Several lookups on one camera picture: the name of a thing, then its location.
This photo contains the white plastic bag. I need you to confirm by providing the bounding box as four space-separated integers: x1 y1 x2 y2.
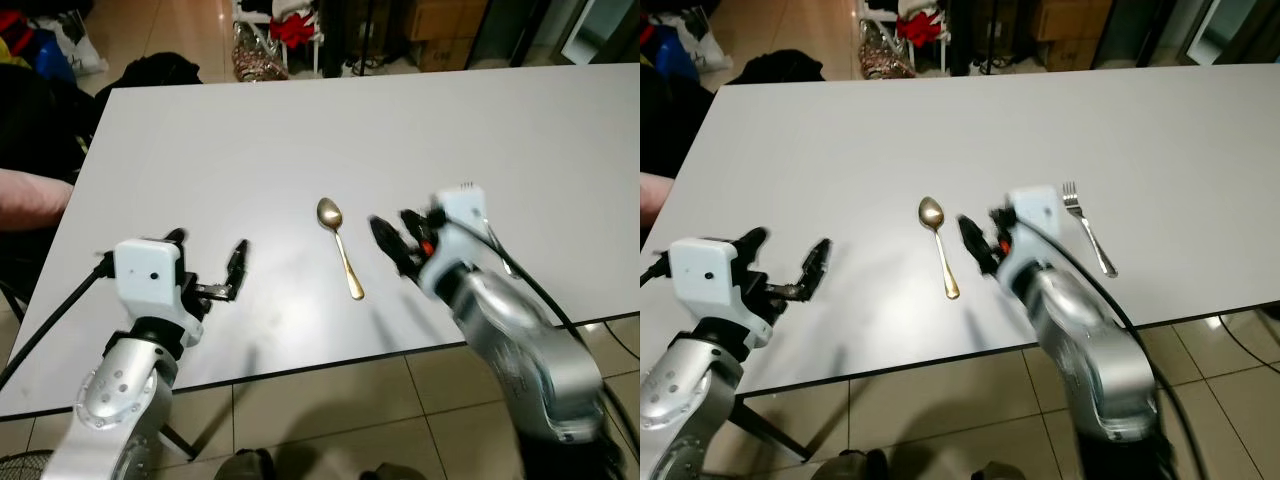
55 14 109 77
680 12 738 74

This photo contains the white framed panel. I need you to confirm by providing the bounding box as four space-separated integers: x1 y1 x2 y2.
559 0 635 67
1184 0 1258 67

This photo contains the red cloth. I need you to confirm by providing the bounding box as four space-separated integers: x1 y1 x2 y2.
268 10 322 48
896 10 947 47

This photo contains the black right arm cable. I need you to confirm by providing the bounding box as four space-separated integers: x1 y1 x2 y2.
1040 212 1213 480
480 212 641 456

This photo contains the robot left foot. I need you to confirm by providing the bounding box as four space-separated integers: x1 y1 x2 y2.
809 449 888 480
212 449 277 480

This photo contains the black bag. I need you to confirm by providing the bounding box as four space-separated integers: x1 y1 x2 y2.
93 51 204 113
727 49 827 88

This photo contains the brown cardboard box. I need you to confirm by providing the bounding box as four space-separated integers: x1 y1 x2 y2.
404 0 492 72
1029 0 1117 71

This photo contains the gold sequin bag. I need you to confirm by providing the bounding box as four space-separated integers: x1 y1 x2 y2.
859 24 918 81
234 24 292 82

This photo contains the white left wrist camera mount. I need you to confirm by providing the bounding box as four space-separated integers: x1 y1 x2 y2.
667 237 764 343
112 238 208 347

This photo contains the gold metal spoon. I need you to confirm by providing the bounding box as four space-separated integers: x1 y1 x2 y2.
917 196 962 301
316 197 366 301

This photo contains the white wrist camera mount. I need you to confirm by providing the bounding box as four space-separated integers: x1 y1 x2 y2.
415 187 493 298
995 185 1063 293
667 237 764 343
112 238 208 347

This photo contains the black table leg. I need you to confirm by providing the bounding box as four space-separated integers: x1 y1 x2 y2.
158 423 198 463
735 394 818 464

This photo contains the silver metal fork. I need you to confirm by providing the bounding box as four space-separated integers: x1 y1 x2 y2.
1061 181 1120 279

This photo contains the blue bag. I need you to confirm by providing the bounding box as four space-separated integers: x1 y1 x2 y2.
0 25 77 83
640 22 693 78

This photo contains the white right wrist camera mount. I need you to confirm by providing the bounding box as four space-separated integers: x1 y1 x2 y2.
415 187 493 298
995 185 1063 293

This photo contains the white metal rack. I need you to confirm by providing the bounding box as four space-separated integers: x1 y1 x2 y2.
855 0 952 80
231 0 327 82

